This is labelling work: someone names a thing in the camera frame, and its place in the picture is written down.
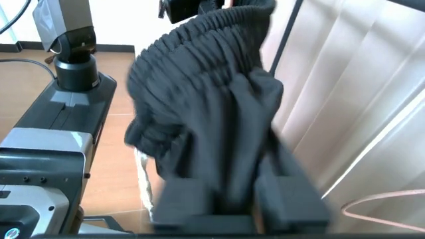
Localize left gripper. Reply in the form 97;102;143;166
158;0;226;25

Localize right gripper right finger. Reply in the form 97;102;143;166
254;131;331;233

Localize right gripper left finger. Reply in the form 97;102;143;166
152;177;216;233

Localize black shorts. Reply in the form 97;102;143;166
124;0;286;222

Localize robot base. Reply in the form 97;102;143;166
0;71;133;235

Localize pink clothes hanger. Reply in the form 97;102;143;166
341;189;425;233

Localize beige curtain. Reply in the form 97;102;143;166
260;0;425;233

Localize black cable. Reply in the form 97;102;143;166
0;58;58;80

